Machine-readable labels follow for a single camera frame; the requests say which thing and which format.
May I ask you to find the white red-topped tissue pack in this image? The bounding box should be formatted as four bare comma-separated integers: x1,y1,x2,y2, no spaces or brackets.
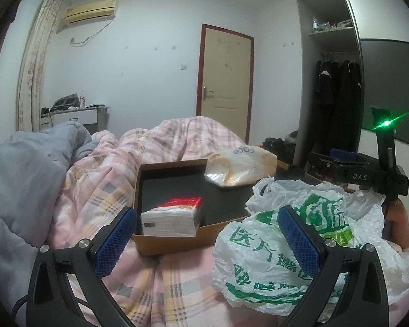
140,197,204,237

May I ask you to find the white nightstand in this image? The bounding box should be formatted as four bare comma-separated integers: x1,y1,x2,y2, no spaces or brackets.
41,105,110,133

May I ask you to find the cream floral curtain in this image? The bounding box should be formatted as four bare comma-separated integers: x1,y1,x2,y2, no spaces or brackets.
16,0,70,133

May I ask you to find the cream door with red frame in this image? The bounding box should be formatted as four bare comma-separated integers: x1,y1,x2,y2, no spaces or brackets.
196,23,254,144

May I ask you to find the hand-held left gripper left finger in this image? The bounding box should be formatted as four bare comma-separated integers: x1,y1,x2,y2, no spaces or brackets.
26,206,139,327

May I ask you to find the pink plaid quilt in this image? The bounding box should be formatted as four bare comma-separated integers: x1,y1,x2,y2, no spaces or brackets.
49,116,409,327

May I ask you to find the brown cardboard box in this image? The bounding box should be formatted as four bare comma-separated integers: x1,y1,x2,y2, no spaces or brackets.
132,158,357,257

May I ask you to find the white wardrobe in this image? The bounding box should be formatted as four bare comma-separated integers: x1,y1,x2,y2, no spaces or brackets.
295,0,409,178

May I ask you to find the cream air conditioner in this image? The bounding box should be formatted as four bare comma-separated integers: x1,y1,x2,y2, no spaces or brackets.
64,0,118,26

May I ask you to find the black electronic device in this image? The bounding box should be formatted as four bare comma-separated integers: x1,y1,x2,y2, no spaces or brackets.
51,93,79,110

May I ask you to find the person's right hand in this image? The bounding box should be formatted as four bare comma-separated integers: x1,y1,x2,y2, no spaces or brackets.
392,199,409,258

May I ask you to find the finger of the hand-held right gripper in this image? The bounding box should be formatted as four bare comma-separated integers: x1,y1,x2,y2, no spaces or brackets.
308,152,344,178
330,148,361,164

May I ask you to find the black cable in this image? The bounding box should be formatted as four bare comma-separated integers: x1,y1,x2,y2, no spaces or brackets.
11,296,32,319

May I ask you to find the dark clothes pile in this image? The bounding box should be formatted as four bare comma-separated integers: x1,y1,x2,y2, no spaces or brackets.
262,131,299,159

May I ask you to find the grey sliding wardrobe door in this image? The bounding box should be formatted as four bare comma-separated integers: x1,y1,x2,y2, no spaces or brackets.
341,0,409,150

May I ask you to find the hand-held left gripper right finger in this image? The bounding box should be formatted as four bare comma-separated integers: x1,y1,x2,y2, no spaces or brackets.
277,205,391,327

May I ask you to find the grey blanket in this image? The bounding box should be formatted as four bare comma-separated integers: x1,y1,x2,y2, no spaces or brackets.
0,122,94,314

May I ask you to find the black hanging jacket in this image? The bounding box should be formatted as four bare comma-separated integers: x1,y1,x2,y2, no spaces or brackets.
333,59,362,159
314,59,338,133

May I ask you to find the white green-printed plastic bag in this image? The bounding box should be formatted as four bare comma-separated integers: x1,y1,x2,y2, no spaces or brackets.
212,175,409,314

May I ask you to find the air conditioner cable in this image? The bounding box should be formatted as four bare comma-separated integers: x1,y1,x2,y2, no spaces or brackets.
70,17,116,47

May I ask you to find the white shelf clutter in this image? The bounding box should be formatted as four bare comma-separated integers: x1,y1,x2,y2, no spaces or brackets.
319,20,355,32

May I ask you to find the beige tissue pack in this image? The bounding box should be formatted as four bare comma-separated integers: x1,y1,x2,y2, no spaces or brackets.
204,146,278,190

